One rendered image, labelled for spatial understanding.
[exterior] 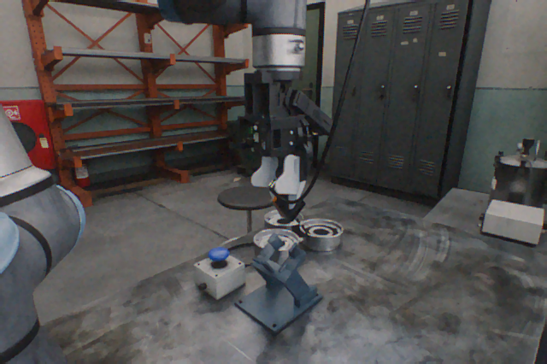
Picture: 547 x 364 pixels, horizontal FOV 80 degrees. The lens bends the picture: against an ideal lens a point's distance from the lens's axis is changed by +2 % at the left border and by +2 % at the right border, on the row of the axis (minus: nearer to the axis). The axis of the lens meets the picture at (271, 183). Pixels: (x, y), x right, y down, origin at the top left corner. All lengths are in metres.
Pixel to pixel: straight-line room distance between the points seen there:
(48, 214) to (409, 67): 3.25
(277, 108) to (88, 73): 4.00
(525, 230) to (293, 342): 0.94
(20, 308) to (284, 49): 0.44
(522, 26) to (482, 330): 3.34
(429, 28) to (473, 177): 1.53
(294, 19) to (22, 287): 0.46
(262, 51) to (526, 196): 1.21
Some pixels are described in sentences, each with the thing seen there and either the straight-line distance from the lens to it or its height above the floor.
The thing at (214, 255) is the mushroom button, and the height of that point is 0.87.
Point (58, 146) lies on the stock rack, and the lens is 4.10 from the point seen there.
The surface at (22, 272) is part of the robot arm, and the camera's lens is 0.49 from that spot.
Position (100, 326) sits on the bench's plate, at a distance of 0.65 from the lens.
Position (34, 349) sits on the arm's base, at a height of 0.87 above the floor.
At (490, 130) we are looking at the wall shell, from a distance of 3.81.
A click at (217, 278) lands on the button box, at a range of 0.62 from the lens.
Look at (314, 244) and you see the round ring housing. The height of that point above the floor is 0.82.
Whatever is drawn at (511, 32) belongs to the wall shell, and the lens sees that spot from 3.82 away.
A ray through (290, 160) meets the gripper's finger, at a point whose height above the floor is 1.07.
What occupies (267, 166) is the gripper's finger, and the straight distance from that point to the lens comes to 0.53.
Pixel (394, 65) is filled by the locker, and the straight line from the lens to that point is 3.55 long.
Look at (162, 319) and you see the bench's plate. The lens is 0.62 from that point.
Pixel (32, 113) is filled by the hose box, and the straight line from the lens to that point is 4.04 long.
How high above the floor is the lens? 1.18
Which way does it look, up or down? 17 degrees down
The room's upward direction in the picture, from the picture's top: straight up
